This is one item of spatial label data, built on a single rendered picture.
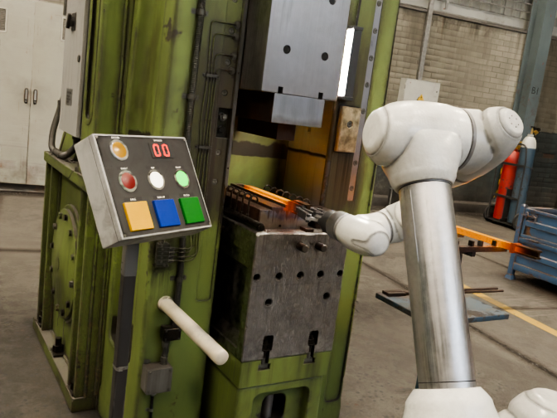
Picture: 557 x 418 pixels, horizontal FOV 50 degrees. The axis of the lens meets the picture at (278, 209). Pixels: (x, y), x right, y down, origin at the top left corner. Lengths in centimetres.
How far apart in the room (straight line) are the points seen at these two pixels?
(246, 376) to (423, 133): 122
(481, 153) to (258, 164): 140
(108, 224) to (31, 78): 570
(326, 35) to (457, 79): 784
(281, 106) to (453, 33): 791
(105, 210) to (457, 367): 90
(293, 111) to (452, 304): 107
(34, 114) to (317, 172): 520
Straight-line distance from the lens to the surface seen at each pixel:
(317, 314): 217
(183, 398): 228
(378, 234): 168
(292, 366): 220
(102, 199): 155
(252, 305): 201
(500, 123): 125
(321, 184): 230
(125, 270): 175
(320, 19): 205
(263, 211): 199
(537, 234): 589
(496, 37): 1028
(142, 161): 164
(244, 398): 216
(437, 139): 117
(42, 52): 718
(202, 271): 212
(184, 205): 168
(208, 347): 175
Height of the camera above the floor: 133
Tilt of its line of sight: 10 degrees down
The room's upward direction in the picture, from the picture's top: 7 degrees clockwise
